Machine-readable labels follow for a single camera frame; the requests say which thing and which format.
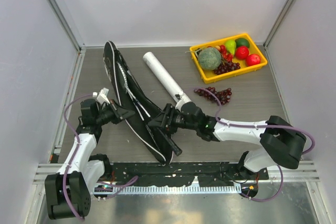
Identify yellow plastic tray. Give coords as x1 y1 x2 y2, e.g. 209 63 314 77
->
189 33 268 84

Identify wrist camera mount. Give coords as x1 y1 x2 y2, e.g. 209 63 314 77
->
92 88 110 105
175 92 192 110

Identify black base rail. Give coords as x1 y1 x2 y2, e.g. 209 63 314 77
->
107 162 269 187

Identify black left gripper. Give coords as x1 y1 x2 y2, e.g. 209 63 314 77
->
95 99 135 125

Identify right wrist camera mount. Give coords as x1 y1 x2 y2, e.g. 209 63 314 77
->
175 92 192 110

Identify black racket bag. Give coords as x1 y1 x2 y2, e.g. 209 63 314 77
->
103 41 174 165

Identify red apple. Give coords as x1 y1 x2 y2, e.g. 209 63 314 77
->
235 46 249 60

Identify aluminium frame bars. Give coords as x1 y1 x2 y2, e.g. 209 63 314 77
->
31 0 87 54

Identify green lime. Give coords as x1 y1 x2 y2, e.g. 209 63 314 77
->
235 38 250 48

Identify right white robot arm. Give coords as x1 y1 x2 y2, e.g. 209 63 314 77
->
148 102 306 179

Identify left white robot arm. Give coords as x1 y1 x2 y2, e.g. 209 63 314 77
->
44 97 135 221

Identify green netted melon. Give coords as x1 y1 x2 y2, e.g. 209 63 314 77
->
197 47 222 70

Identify white slotted cable duct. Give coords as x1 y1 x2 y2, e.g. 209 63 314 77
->
91 183 242 196

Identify badminton racket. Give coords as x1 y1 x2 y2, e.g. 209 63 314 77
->
117 63 182 156

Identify white shuttlecock tube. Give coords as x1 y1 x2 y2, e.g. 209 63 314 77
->
143 52 184 102

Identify grape bunch in tray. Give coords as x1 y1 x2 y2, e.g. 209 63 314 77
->
213 61 240 75

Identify red cherries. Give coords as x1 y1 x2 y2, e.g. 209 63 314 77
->
215 45 233 62

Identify red pomegranate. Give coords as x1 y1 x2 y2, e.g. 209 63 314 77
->
245 54 261 67

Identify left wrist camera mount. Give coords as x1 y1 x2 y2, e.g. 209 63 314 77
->
92 88 110 105

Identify dark red grape bunch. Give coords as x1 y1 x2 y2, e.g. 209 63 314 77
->
193 87 232 105

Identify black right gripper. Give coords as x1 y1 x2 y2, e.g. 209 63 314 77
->
149 102 198 134

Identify green pear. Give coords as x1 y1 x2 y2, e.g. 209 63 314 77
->
224 39 236 55

